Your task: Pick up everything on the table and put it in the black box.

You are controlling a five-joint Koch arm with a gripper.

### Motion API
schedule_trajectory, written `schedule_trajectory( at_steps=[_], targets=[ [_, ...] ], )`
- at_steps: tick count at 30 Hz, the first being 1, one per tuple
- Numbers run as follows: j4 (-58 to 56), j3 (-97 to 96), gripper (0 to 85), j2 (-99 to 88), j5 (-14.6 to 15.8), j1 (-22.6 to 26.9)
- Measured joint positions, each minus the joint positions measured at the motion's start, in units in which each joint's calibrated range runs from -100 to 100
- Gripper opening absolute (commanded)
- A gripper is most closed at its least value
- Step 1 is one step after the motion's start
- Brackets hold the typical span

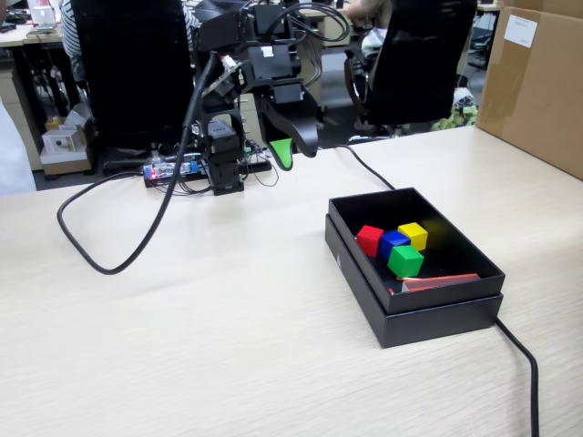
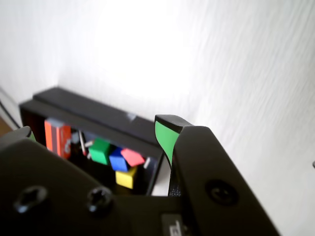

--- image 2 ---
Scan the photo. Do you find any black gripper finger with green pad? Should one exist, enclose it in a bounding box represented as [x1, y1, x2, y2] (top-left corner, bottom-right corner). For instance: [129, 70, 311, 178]
[154, 114, 282, 236]

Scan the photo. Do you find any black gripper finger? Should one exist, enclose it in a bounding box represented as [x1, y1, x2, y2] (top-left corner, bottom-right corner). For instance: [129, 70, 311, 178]
[0, 125, 134, 236]

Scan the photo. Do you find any green wooden cube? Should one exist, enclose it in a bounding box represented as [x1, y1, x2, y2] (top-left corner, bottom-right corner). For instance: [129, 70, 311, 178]
[88, 138, 113, 165]

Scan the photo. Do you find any red wooden cube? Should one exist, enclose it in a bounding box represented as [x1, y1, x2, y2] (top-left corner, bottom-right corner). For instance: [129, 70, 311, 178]
[120, 148, 146, 167]

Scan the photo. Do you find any blue wooden cube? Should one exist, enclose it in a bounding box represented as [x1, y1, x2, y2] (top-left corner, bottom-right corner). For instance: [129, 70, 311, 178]
[109, 147, 131, 172]

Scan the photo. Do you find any yellow wooden cube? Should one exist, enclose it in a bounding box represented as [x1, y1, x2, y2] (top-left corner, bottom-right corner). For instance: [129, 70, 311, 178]
[115, 166, 138, 189]

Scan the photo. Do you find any black cardboard box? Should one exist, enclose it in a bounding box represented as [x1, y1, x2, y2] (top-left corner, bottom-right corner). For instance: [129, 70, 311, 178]
[19, 99, 165, 197]

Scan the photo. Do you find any orange matchbox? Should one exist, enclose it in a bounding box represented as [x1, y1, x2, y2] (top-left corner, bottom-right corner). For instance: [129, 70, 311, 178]
[44, 118, 72, 158]

